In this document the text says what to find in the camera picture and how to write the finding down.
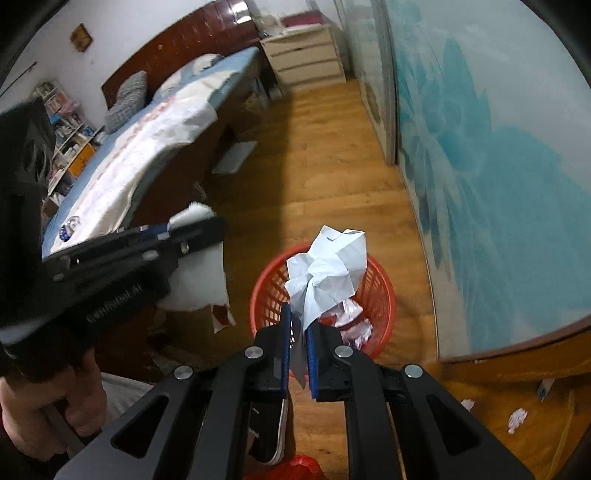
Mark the grey shorts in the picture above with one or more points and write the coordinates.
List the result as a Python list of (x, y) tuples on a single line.
[(127, 394)]

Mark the crumpled pink and white wrapper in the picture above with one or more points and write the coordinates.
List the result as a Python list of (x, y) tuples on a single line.
[(351, 323)]

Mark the red plastic object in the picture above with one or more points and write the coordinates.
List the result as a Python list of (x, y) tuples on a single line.
[(295, 468)]

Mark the blue and white round packet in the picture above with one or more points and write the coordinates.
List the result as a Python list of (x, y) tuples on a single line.
[(70, 229)]

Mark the person's left hand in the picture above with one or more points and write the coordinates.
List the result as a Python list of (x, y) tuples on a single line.
[(83, 406)]

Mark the small paper scrap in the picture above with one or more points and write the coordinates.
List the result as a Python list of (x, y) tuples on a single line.
[(467, 404)]

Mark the bed with white blanket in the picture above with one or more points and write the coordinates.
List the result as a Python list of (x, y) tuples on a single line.
[(231, 69)]

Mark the white plastic bag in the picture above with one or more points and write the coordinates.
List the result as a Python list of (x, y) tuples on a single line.
[(332, 267)]

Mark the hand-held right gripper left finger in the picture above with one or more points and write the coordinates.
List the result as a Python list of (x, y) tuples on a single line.
[(286, 341)]

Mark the dark wooden bed frame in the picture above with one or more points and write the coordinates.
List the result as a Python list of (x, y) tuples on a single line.
[(184, 41)]

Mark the red plastic basket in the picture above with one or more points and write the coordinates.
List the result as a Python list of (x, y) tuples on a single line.
[(381, 295)]

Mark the bed with patterned blanket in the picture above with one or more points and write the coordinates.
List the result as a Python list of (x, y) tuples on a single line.
[(134, 152)]

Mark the white flat board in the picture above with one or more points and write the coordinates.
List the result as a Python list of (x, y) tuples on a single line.
[(235, 157)]

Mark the grey plaid pillow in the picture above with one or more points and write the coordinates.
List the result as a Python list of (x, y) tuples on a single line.
[(127, 101)]

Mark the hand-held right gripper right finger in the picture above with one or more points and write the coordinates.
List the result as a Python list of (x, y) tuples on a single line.
[(310, 360)]

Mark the white bookshelf with books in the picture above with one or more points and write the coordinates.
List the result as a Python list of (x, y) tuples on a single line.
[(69, 134)]

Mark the cream nightstand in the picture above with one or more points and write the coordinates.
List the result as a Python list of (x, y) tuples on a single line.
[(307, 55)]

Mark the floral wardrobe door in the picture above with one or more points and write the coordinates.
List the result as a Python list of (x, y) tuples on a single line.
[(485, 161)]

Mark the crumpled paper scrap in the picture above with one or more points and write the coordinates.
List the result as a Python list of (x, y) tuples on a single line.
[(518, 420)]

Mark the black and white slipper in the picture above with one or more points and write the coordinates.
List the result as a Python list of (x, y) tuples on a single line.
[(270, 434)]

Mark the red box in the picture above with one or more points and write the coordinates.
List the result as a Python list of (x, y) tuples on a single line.
[(304, 19)]

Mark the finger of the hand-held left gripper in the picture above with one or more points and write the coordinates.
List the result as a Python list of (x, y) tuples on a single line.
[(198, 233), (143, 233)]

